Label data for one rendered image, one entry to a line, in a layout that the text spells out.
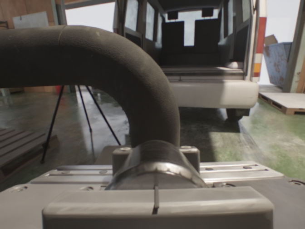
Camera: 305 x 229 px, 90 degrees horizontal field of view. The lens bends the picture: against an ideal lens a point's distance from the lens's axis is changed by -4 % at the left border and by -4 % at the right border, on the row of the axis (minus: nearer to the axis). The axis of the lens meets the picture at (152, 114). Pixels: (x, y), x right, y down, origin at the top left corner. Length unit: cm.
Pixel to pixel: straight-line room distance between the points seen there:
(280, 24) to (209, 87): 453
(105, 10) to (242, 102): 554
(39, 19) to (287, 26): 658
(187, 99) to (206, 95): 18
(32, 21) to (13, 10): 68
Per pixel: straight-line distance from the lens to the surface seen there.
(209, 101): 160
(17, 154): 157
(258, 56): 172
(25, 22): 581
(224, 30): 349
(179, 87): 157
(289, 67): 405
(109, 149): 110
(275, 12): 591
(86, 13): 676
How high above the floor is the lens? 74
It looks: 19 degrees down
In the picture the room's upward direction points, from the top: 2 degrees counter-clockwise
